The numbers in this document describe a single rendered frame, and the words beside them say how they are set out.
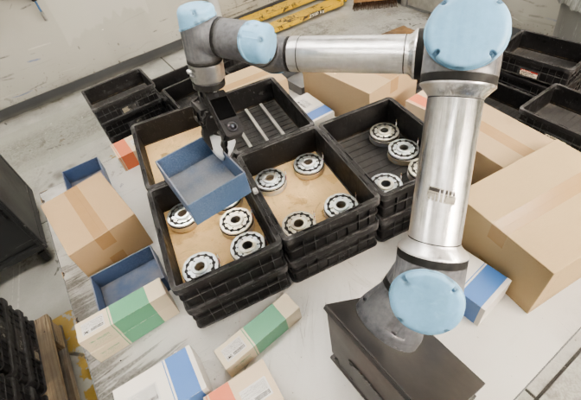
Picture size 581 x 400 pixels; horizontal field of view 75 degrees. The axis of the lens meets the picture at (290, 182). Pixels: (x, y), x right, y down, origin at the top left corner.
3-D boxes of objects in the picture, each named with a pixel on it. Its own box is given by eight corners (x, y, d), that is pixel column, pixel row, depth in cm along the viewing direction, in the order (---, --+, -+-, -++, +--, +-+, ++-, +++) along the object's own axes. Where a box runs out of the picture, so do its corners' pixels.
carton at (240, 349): (288, 302, 112) (285, 292, 107) (302, 317, 108) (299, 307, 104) (220, 359, 103) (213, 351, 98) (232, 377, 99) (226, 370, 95)
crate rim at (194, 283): (284, 248, 100) (284, 243, 98) (175, 298, 94) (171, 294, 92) (237, 161, 127) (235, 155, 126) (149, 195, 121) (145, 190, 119)
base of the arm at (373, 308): (430, 351, 83) (456, 316, 80) (387, 354, 74) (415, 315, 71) (385, 301, 94) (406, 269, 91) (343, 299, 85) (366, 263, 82)
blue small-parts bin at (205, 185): (252, 192, 93) (245, 172, 88) (197, 225, 88) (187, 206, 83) (214, 153, 105) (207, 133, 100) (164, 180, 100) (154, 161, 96)
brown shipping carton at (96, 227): (153, 243, 134) (134, 213, 123) (94, 283, 125) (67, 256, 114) (118, 200, 151) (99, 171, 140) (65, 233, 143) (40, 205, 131)
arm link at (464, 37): (455, 313, 73) (504, 12, 65) (461, 354, 59) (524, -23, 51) (391, 298, 77) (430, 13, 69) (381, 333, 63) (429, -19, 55)
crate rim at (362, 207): (382, 204, 106) (382, 198, 105) (284, 248, 100) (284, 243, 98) (316, 130, 133) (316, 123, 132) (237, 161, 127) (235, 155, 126)
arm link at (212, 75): (228, 61, 80) (192, 72, 76) (232, 81, 83) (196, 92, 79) (213, 50, 84) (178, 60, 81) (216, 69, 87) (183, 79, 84)
